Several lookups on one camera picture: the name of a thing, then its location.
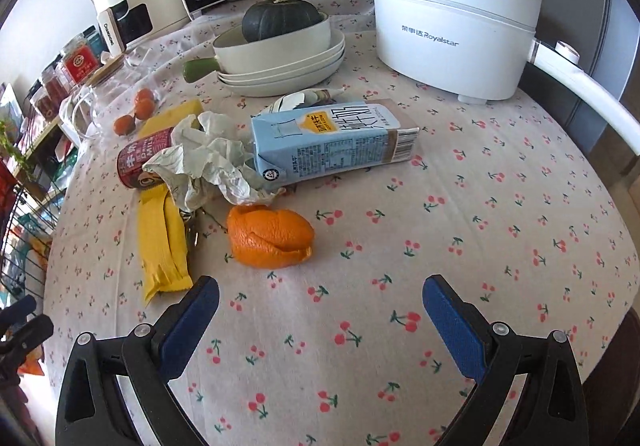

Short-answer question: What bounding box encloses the yellow snack wrapper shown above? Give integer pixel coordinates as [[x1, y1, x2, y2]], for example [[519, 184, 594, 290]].
[[138, 185, 193, 305]]

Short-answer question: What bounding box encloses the orange peel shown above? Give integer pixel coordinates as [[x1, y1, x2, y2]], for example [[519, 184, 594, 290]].
[[227, 205, 314, 270]]

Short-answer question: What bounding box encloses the red milk drink can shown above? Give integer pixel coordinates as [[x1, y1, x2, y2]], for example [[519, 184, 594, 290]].
[[116, 127, 174, 189]]

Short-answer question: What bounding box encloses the white tissue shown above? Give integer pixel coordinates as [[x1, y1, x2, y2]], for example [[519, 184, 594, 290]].
[[142, 111, 281, 212]]

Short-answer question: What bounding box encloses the yellow sponge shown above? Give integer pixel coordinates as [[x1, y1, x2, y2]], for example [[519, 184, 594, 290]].
[[137, 99, 204, 140]]

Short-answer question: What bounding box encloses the light blue milk carton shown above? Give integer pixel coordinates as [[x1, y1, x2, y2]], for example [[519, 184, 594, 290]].
[[250, 100, 420, 187]]

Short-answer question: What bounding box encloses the orange tangerine front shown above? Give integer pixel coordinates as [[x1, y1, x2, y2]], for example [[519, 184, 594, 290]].
[[113, 115, 136, 136]]

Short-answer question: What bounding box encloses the orange tangerine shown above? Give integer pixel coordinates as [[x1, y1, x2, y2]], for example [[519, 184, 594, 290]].
[[113, 115, 136, 136], [134, 88, 154, 104], [134, 98, 155, 120]]

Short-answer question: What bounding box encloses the clear jar dried red fruit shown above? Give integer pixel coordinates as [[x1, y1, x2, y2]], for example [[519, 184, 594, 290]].
[[29, 61, 70, 121]]

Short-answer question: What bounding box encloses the orange tangerine middle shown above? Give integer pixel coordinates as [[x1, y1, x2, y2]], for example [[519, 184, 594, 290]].
[[134, 98, 155, 120]]

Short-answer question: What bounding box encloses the glass jar with wooden lid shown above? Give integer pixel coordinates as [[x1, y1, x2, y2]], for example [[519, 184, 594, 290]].
[[60, 50, 160, 142]]

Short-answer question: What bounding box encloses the orange tangerine back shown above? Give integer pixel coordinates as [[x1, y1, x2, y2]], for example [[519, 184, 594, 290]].
[[134, 88, 154, 104]]

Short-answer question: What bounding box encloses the red label snack jar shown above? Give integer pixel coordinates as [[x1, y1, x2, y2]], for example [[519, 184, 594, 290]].
[[62, 35, 100, 84]]

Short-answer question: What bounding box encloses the lower white plate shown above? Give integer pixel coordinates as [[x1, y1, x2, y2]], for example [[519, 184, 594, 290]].
[[218, 48, 346, 98]]

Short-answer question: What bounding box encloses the white plate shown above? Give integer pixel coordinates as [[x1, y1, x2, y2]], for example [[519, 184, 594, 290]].
[[217, 28, 345, 84], [218, 48, 346, 98]]

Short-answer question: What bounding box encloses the dark green kabocha squash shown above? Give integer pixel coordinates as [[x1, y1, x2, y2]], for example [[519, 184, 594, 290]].
[[241, 0, 323, 42]]

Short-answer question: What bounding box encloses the upper white plate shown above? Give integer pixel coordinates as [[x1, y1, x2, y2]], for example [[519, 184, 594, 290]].
[[217, 28, 345, 84]]

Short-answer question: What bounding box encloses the white electric cooking pot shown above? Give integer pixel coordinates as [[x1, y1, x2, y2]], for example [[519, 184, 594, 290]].
[[374, 0, 639, 151]]

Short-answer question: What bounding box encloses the black wire storage rack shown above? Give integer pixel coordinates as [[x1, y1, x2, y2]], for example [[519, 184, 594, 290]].
[[1, 163, 65, 312]]

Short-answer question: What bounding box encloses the cream pan with green handle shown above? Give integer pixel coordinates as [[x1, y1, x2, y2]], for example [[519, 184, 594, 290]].
[[182, 13, 331, 84]]

